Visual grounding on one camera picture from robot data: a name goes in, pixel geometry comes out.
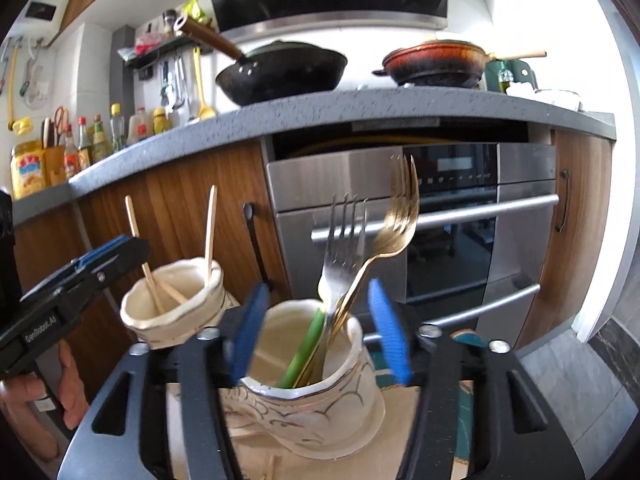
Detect yellow seasoning jar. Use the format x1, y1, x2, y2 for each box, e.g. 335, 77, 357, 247
11, 140, 46, 200

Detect green container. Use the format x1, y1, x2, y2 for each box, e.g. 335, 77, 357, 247
484, 59, 537, 93

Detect printed horse tablecloth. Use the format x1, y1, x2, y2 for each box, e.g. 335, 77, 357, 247
165, 330, 488, 480

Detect red-capped sauce bottle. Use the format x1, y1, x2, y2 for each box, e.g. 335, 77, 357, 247
64, 125, 81, 178

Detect metal hanging utensil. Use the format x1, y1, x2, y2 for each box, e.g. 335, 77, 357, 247
172, 57, 187, 111

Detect red-handled scissors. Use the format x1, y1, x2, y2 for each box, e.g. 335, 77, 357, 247
52, 106, 71, 146

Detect silver fork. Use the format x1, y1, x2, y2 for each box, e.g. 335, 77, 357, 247
317, 194, 370, 361

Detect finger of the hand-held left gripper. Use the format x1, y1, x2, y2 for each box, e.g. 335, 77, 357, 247
72, 234, 151, 273
20, 269, 108, 317

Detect stainless steel oven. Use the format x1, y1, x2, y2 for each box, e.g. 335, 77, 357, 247
265, 142, 560, 356

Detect white dish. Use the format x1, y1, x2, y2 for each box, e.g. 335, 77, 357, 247
506, 85, 581, 111

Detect yellow-capped oil bottle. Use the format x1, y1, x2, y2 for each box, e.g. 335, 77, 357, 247
109, 103, 126, 153

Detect clear plastic jug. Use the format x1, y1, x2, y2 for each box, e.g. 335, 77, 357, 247
126, 106, 151, 146

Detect yellow spatula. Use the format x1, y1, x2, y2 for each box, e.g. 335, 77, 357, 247
192, 47, 217, 120

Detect wooden base cabinet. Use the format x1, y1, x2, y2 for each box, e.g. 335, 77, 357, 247
515, 129, 615, 351
12, 140, 293, 361

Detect dark sauce bottle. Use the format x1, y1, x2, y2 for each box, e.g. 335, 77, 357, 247
76, 116, 93, 170

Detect black wok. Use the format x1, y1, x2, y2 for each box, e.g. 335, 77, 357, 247
174, 14, 348, 107

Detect grey speckled countertop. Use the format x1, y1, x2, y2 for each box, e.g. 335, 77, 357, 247
10, 87, 617, 226

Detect wooden knife block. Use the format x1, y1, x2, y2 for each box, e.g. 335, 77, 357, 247
42, 145, 67, 186

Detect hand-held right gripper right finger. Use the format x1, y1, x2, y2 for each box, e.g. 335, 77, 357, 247
367, 279, 586, 480

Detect black wall shelf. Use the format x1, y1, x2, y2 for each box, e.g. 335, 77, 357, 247
120, 35, 211, 70

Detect green snack bag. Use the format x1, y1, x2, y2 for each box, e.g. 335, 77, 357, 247
182, 0, 211, 23

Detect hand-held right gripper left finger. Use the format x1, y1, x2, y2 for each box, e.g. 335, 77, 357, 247
60, 282, 271, 480

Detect black cabinet handle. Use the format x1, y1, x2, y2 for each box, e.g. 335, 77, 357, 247
556, 170, 570, 233
242, 203, 273, 291

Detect person's left hand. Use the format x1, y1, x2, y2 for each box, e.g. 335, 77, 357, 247
0, 341, 92, 463

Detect red-brown frying pan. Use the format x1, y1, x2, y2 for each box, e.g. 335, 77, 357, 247
372, 40, 547, 88

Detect green-label sauce bottle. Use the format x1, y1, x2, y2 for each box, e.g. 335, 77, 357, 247
91, 115, 110, 161

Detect white floral ceramic utensil holder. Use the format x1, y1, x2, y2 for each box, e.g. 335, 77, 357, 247
120, 257, 386, 453

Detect gold fork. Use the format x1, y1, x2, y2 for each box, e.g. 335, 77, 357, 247
292, 154, 420, 388

